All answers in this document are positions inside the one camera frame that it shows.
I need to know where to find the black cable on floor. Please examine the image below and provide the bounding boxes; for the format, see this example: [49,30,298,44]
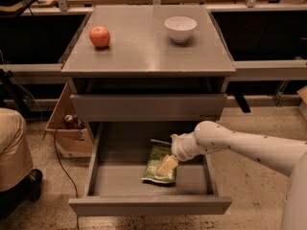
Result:
[53,127,81,230]

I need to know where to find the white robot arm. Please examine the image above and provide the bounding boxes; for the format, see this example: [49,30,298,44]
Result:
[155,121,307,230]

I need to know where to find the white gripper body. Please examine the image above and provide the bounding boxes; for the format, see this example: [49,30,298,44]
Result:
[171,132,205,162]

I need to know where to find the black shoe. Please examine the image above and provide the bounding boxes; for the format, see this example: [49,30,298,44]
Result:
[0,169,43,219]

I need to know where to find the grey drawer cabinet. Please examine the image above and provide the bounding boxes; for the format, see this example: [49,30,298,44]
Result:
[62,5,235,132]

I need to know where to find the open grey middle drawer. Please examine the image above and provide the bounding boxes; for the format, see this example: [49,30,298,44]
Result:
[69,122,232,217]

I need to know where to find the closed grey top drawer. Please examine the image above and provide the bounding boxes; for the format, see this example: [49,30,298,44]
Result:
[70,94,226,122]

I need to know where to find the cardboard box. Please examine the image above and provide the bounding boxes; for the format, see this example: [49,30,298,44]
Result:
[45,84,93,157]

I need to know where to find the grey metal rail frame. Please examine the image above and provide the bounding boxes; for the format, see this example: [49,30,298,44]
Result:
[6,5,306,82]

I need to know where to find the green jalapeno chip bag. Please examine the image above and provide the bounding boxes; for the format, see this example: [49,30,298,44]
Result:
[142,139,176,184]

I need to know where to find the red apple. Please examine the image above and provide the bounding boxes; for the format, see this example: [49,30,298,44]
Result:
[89,26,110,49]

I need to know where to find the red soda can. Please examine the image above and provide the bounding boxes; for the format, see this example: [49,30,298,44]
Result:
[64,114,79,129]

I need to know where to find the white bowl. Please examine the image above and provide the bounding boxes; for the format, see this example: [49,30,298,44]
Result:
[164,16,197,42]

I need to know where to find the person leg beige trousers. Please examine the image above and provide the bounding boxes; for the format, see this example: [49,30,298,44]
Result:
[0,108,34,192]

